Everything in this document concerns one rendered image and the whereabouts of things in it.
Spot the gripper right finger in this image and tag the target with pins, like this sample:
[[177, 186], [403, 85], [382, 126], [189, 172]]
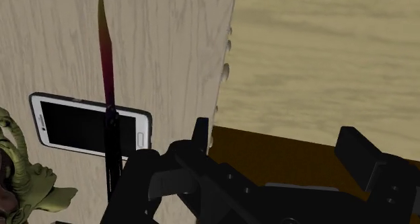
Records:
[[390, 180]]

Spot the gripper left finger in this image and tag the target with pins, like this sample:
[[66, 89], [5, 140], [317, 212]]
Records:
[[183, 190]]

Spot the knife with red gradient blade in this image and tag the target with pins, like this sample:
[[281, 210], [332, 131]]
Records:
[[107, 56]]

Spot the green creature figure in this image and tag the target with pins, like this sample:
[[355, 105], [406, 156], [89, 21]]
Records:
[[34, 184]]

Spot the light wooden chest of drawers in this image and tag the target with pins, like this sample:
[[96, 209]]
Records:
[[164, 36]]

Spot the white smartphone with black screen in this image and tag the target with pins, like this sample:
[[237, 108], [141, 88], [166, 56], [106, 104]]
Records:
[[72, 126]]

